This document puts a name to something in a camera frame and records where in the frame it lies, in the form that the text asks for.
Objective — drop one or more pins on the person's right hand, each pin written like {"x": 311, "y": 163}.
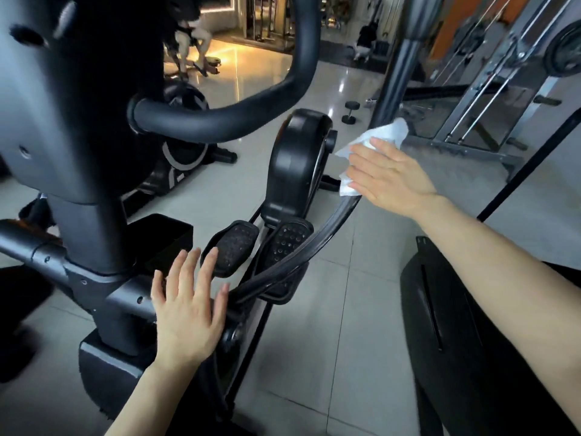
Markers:
{"x": 395, "y": 181}

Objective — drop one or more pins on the person's left hand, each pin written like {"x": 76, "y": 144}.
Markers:
{"x": 186, "y": 322}

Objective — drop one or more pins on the white wet wipe sheet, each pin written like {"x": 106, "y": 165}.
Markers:
{"x": 381, "y": 133}

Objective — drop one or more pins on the black elliptical machine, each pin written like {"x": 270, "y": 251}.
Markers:
{"x": 181, "y": 154}
{"x": 73, "y": 131}

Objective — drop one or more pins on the person's right forearm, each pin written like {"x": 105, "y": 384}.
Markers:
{"x": 508, "y": 286}

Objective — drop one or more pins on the weight bench rack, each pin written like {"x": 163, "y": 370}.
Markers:
{"x": 508, "y": 77}

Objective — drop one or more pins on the small black dumbbell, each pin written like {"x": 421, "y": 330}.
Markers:
{"x": 350, "y": 109}

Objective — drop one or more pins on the glossy black treadmill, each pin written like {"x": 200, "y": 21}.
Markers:
{"x": 463, "y": 358}

